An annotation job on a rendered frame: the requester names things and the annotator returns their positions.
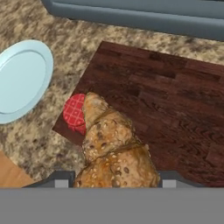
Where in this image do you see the dark wooden cutting board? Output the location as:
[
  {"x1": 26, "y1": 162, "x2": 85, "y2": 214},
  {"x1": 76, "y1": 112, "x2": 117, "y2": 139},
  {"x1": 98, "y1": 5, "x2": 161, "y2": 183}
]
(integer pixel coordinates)
[{"x1": 52, "y1": 40, "x2": 224, "y2": 188}]

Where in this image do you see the jam jar with red lid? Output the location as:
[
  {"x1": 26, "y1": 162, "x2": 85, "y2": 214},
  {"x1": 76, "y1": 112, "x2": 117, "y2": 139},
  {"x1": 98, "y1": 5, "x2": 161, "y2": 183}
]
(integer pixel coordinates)
[{"x1": 62, "y1": 93, "x2": 88, "y2": 137}]

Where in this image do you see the pale blue plate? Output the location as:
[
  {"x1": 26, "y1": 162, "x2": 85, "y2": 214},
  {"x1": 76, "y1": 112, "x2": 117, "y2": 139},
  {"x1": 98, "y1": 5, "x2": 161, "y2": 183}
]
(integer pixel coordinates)
[{"x1": 0, "y1": 39, "x2": 55, "y2": 125}]

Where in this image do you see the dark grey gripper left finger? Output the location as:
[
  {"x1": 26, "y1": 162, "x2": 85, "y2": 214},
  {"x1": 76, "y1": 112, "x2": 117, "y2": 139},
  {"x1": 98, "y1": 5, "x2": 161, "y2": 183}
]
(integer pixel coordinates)
[{"x1": 25, "y1": 170, "x2": 77, "y2": 189}]

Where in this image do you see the light wooden board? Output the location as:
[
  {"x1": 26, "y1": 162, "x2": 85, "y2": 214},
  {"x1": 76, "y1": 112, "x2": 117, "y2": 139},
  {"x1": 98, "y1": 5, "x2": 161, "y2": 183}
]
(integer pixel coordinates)
[{"x1": 0, "y1": 150, "x2": 37, "y2": 189}]

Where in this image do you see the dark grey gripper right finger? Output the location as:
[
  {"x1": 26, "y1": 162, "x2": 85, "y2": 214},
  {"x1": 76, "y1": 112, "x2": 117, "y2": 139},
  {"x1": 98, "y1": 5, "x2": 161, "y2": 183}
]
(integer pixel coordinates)
[{"x1": 157, "y1": 170, "x2": 205, "y2": 189}]

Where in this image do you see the brown seeded croissant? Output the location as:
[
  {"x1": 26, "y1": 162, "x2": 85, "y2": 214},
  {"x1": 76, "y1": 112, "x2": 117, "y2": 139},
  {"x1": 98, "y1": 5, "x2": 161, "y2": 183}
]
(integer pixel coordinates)
[{"x1": 73, "y1": 92, "x2": 161, "y2": 189}]

